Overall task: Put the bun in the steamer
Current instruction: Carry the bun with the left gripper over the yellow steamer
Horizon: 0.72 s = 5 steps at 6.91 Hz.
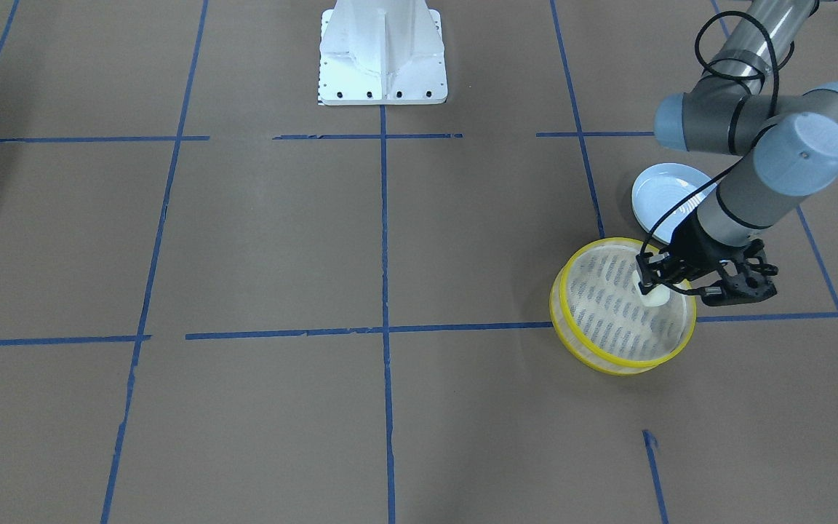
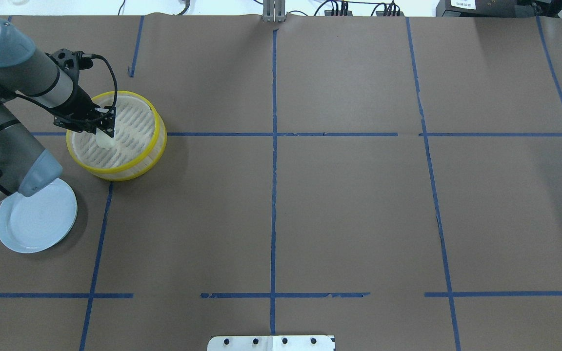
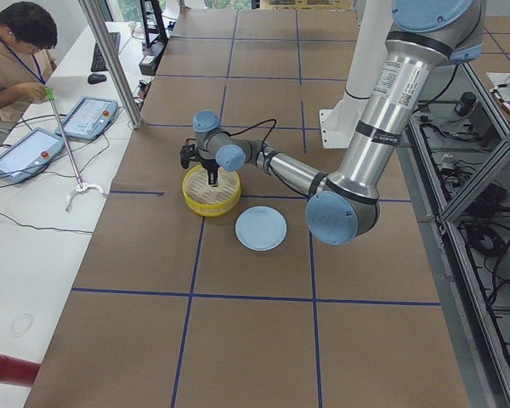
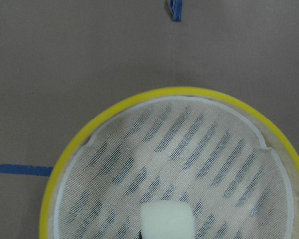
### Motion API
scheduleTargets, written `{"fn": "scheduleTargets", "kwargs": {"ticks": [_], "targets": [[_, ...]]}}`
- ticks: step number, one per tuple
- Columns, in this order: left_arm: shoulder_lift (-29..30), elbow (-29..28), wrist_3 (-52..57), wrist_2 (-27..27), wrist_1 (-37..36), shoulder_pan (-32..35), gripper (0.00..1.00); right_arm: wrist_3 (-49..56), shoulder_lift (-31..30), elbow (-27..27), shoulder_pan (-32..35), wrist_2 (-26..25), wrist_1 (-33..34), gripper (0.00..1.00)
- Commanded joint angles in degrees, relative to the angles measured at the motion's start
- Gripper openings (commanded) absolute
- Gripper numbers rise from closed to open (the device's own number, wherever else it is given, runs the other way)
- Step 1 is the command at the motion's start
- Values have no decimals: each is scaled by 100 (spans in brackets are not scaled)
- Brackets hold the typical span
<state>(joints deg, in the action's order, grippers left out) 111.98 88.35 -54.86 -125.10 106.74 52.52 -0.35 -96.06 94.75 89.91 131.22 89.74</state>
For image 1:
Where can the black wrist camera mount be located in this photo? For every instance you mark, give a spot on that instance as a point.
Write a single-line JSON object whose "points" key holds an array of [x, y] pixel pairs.
{"points": [[744, 275]]}

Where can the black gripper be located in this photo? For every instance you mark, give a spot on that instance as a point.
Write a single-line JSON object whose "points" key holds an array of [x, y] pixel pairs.
{"points": [[693, 249]]}

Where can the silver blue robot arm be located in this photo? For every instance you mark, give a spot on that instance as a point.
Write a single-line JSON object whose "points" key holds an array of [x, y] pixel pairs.
{"points": [[786, 146]]}

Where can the white steamed bun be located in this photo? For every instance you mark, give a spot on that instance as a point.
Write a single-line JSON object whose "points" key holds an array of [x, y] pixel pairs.
{"points": [[655, 291]]}

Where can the yellow steamer basket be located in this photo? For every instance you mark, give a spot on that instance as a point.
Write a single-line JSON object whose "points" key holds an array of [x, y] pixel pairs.
{"points": [[596, 313]]}

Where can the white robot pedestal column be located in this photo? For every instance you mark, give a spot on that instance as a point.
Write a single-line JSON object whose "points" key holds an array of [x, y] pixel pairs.
{"points": [[381, 52]]}

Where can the light blue plate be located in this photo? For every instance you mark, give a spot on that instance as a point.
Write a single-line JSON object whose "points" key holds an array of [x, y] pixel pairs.
{"points": [[661, 186]]}

